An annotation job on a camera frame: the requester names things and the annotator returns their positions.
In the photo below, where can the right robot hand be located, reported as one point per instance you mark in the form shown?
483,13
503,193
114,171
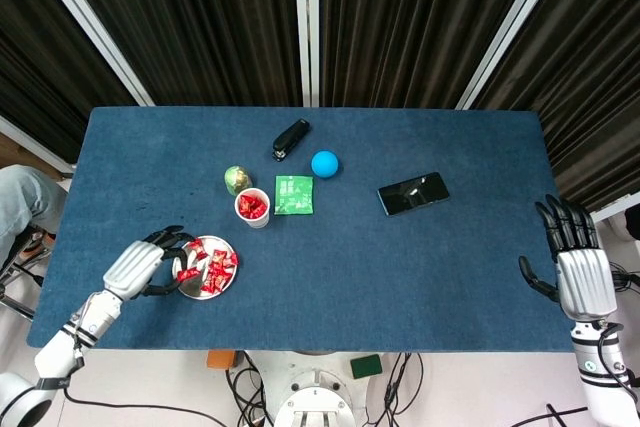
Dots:
585,282

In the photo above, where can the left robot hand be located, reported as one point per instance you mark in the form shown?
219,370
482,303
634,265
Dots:
135,267

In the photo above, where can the red candy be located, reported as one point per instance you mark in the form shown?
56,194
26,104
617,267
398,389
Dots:
196,249
188,274
209,287
218,257
220,276
231,259
252,204

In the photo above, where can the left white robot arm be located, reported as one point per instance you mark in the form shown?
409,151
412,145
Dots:
65,347

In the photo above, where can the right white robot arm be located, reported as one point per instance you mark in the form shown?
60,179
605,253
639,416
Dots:
602,382

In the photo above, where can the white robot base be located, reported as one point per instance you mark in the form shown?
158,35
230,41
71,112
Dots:
320,397

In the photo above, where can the round metal plate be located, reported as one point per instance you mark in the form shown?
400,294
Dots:
192,292

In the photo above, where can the white paper cup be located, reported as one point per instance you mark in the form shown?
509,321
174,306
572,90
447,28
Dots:
252,209

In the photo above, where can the grey shoe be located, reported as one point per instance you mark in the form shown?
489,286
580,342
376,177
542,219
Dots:
37,242

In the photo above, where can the black metal chair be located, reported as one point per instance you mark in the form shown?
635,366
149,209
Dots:
20,277

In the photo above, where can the orange box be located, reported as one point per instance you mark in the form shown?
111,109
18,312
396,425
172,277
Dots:
221,360

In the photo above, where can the person leg in jeans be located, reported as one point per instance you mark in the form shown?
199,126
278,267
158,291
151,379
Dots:
25,202

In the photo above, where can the yellow-green round fruit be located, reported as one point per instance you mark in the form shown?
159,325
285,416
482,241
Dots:
237,178

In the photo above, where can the green sachet packet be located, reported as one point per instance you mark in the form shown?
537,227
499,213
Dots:
294,194

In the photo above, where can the black smartphone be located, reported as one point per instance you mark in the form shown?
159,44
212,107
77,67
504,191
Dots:
412,193

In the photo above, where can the black stapler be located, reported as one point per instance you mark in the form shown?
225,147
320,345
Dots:
290,139

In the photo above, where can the black curtain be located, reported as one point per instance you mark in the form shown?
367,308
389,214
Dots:
200,22
40,47
590,72
425,22

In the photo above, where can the blue table cloth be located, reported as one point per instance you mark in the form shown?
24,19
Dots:
350,272

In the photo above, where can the blue ball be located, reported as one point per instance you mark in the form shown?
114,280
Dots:
325,164

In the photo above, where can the dark green box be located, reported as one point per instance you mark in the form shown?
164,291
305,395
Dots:
366,367

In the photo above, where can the white frame post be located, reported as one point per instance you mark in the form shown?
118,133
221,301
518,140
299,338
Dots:
516,22
35,144
88,22
615,207
300,22

